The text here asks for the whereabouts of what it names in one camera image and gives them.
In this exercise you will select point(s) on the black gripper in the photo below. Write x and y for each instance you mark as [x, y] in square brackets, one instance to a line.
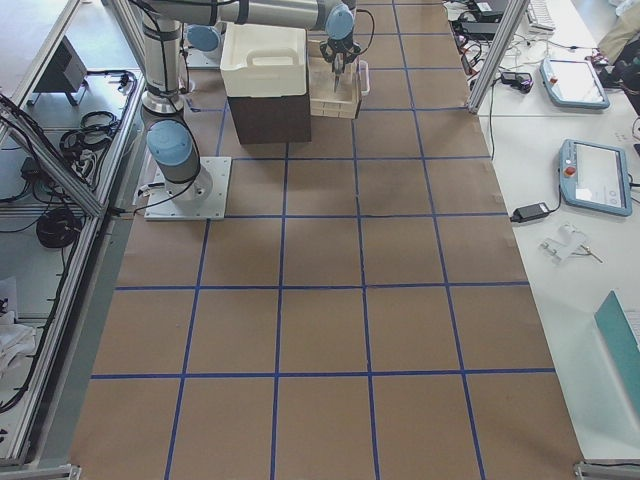
[339, 51]

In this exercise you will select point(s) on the grey scissors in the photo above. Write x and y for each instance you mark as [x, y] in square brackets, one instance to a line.
[338, 66]

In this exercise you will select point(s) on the white drawer handle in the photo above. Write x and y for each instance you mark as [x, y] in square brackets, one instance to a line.
[364, 78]

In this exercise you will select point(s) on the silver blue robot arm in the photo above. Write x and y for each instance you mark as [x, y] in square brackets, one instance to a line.
[183, 45]

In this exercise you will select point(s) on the dark brown drawer cabinet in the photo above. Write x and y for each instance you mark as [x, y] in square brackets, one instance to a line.
[268, 120]

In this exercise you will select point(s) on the white plastic tray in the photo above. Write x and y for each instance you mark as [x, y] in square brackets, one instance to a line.
[264, 61]

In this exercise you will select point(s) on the upper teach pendant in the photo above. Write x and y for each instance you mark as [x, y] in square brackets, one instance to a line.
[573, 84]

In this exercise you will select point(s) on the teach pendant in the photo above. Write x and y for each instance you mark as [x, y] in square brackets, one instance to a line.
[595, 177]
[573, 84]

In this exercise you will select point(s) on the black power adapter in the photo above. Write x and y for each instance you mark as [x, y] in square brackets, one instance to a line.
[529, 213]

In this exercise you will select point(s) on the lower teach pendant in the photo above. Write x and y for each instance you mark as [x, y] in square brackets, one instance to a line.
[595, 177]

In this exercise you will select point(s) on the grey electronics box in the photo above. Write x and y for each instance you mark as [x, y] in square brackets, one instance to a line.
[65, 74]

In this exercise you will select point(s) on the teal folder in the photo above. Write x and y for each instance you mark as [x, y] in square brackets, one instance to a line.
[622, 343]

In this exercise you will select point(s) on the aluminium frame post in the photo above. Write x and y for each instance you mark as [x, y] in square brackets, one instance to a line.
[506, 30]

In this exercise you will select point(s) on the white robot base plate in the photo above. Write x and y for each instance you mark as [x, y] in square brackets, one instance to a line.
[205, 199]

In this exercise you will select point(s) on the clear acrylic bracket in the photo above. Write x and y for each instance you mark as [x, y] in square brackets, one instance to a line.
[569, 242]

